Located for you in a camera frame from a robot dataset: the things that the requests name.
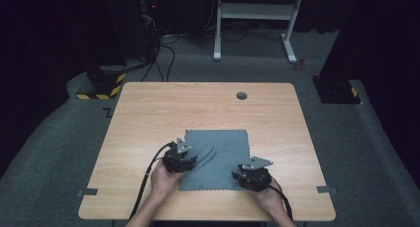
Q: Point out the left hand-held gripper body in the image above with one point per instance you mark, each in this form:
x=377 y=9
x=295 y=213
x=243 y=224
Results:
x=175 y=161

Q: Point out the grey tape strip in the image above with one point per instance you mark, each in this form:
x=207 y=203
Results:
x=327 y=189
x=87 y=192

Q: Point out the grey round table grommet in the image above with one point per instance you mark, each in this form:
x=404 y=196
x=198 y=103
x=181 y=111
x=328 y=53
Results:
x=241 y=95

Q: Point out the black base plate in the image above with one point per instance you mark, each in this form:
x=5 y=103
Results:
x=335 y=90

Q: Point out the grey cloth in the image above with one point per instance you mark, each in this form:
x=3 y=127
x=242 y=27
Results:
x=221 y=154

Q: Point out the white metal stand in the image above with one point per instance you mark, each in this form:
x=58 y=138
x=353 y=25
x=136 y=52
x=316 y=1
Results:
x=254 y=11

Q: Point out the person's left hand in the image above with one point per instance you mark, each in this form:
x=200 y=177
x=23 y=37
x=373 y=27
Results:
x=163 y=182

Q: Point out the person's right hand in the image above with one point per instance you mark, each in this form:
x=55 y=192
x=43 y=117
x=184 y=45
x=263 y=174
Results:
x=270 y=200

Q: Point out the yellow black striped base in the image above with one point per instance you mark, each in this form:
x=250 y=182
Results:
x=105 y=85

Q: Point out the dark equipment with red light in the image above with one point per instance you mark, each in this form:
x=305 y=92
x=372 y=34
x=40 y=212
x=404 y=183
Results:
x=150 y=19

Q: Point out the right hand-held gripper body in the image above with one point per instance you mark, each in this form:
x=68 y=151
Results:
x=256 y=179

